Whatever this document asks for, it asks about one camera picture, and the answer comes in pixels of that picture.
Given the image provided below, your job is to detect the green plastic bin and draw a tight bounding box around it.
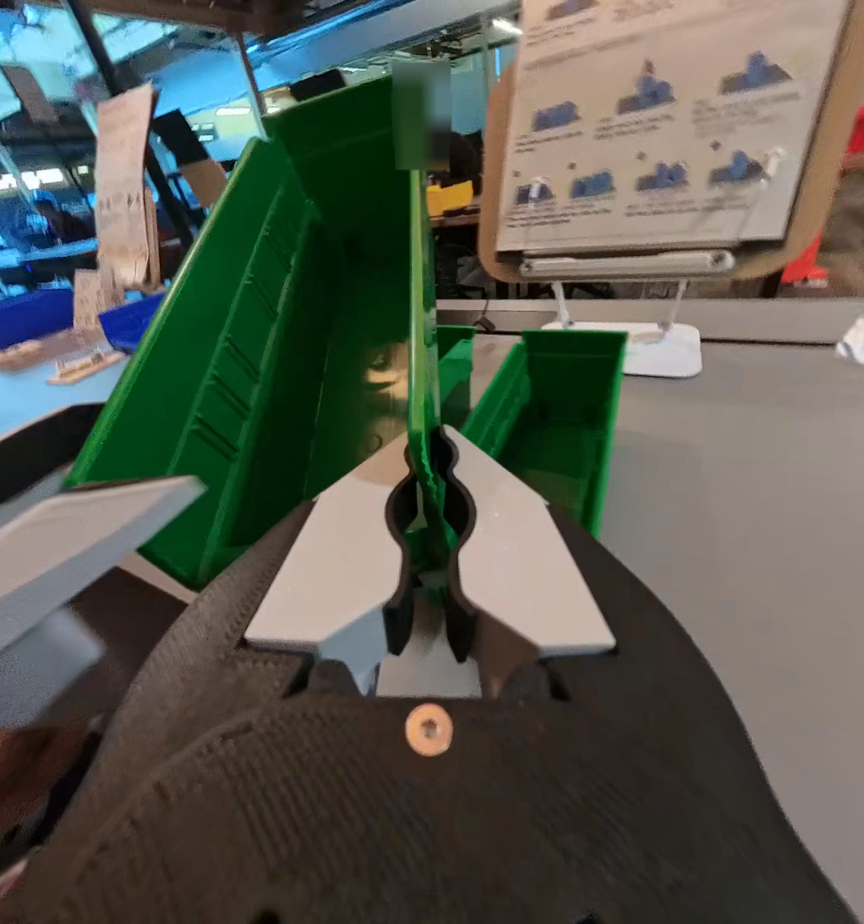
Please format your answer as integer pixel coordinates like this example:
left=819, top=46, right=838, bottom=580
left=435, top=325, right=477, bottom=430
left=65, top=74, right=451, bottom=591
left=461, top=328, right=629, bottom=541

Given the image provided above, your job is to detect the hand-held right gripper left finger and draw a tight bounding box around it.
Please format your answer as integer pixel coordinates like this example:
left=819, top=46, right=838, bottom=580
left=244, top=432, right=424, bottom=695

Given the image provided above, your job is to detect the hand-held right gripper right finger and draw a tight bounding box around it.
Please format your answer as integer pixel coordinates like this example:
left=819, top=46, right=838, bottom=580
left=442, top=424, right=618, bottom=697

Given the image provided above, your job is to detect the white board stand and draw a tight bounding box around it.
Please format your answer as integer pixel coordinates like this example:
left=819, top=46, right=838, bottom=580
left=540, top=278, right=705, bottom=379

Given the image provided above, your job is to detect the orange traffic cone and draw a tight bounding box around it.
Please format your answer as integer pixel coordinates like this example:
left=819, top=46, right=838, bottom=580
left=780, top=230, right=831, bottom=287

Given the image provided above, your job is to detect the person's left hand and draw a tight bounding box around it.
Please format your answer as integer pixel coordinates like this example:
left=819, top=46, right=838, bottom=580
left=0, top=724, right=91, bottom=879

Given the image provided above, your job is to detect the beige document board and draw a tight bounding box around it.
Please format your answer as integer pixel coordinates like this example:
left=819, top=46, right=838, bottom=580
left=478, top=0, right=864, bottom=284

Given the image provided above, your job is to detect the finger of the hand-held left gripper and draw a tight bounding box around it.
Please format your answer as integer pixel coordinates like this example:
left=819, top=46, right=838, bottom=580
left=0, top=403, right=109, bottom=522
left=0, top=473, right=209, bottom=732

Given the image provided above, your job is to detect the grey desk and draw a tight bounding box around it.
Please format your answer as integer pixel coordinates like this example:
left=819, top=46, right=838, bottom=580
left=110, top=298, right=864, bottom=924

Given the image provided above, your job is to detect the blue plastic bin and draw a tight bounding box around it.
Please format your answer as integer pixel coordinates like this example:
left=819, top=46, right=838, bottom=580
left=102, top=291, right=167, bottom=355
left=0, top=289, right=77, bottom=356

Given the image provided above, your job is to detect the printed instruction sheet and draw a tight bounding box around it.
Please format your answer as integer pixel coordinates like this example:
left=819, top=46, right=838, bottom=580
left=495, top=0, right=855, bottom=254

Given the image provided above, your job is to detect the large yellow bin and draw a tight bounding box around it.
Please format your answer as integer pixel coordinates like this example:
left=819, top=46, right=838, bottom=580
left=425, top=180, right=476, bottom=218

